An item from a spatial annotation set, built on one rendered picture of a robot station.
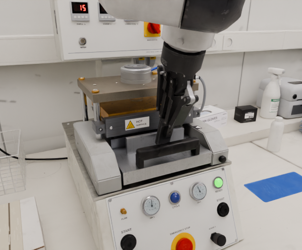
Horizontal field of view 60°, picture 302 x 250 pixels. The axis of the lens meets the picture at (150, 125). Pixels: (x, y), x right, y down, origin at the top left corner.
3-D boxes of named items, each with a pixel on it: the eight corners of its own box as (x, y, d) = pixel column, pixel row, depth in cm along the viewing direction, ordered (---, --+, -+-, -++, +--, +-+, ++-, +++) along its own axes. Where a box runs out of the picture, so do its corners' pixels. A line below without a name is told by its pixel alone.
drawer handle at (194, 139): (135, 164, 56) (135, 148, 54) (194, 151, 61) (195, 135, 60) (139, 169, 54) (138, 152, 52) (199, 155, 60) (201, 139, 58)
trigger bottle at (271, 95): (256, 115, 137) (263, 67, 128) (265, 113, 141) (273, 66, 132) (271, 120, 130) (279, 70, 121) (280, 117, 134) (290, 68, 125)
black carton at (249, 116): (233, 119, 132) (235, 106, 130) (248, 117, 135) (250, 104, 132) (240, 123, 127) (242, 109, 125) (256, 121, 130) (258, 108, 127)
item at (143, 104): (91, 109, 75) (89, 76, 71) (160, 100, 83) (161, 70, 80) (109, 131, 60) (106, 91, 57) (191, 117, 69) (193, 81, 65)
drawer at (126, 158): (90, 136, 79) (88, 111, 76) (156, 125, 87) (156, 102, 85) (123, 189, 54) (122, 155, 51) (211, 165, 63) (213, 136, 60)
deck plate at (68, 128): (61, 124, 90) (61, 122, 90) (152, 111, 104) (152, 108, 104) (93, 201, 52) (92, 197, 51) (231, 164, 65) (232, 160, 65)
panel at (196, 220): (121, 290, 52) (105, 198, 52) (238, 241, 64) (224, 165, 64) (124, 296, 50) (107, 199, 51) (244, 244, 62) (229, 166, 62)
